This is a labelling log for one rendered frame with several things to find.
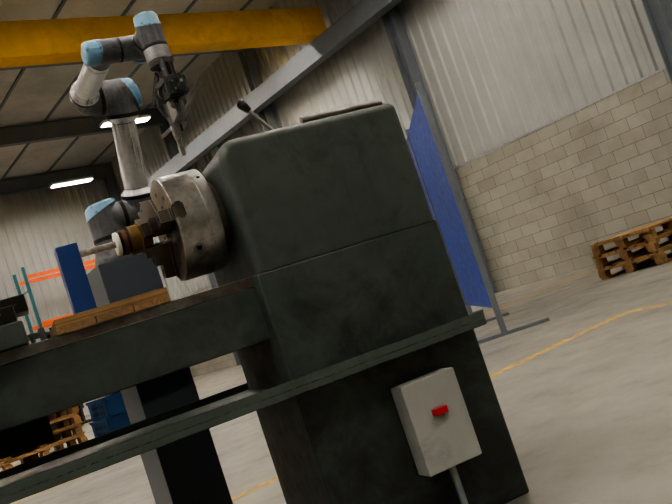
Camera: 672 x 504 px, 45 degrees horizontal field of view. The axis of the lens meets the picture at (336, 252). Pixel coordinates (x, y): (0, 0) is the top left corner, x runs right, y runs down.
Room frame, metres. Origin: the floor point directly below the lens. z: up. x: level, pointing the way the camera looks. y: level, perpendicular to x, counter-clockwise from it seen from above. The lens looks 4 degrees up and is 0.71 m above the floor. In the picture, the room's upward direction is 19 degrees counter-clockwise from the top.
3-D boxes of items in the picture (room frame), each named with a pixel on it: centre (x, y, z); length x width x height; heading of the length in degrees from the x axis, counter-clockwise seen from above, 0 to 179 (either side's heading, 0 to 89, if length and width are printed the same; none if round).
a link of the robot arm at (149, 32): (2.36, 0.32, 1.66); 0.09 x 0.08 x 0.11; 29
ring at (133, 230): (2.34, 0.54, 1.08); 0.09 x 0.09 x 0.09; 23
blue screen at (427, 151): (9.13, -1.21, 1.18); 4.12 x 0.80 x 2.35; 179
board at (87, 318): (2.28, 0.67, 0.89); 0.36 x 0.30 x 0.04; 23
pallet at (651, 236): (9.67, -3.57, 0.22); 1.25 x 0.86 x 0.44; 130
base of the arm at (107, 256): (2.87, 0.75, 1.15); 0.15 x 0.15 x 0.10
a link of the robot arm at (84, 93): (2.57, 0.58, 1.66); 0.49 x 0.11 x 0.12; 29
